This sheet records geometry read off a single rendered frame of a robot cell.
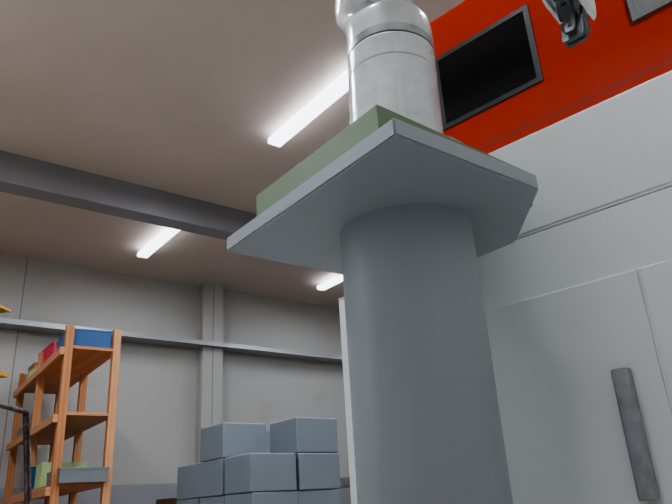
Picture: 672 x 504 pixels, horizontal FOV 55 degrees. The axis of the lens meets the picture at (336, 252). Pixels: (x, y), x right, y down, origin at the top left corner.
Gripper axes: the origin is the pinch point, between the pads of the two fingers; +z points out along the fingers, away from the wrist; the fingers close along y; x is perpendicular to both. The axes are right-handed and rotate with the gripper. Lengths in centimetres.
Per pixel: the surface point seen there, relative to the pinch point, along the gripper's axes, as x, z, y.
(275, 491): -321, 3, -225
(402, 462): -16, 63, 16
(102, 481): -485, -7, -183
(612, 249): -0.3, 35.4, -3.1
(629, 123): 5.1, 20.6, 0.1
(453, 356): -11, 53, 14
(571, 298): -6.3, 40.0, -3.8
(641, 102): 7.1, 18.6, 0.5
